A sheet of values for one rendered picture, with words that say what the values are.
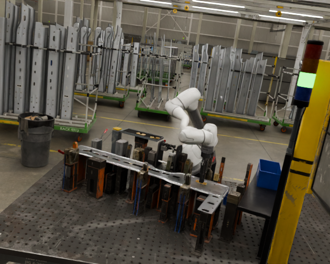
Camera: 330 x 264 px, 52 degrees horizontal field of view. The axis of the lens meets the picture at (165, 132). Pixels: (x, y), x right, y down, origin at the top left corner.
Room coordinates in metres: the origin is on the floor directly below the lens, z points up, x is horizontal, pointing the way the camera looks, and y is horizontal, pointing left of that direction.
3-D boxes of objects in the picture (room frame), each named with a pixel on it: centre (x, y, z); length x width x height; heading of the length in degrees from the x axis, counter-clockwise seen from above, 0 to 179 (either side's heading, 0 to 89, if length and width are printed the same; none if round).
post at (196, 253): (1.95, -0.32, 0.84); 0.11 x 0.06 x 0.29; 158
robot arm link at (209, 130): (2.35, -0.31, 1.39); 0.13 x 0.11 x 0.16; 121
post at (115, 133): (3.02, 0.44, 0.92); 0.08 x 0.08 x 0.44; 68
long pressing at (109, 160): (2.53, 0.13, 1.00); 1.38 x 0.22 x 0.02; 68
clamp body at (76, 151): (2.58, 0.73, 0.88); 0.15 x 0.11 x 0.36; 158
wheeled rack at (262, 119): (9.46, -1.87, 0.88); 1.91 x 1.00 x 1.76; 84
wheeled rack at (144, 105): (9.46, 0.33, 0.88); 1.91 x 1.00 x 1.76; 178
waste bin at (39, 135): (4.68, 1.85, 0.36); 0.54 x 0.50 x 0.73; 177
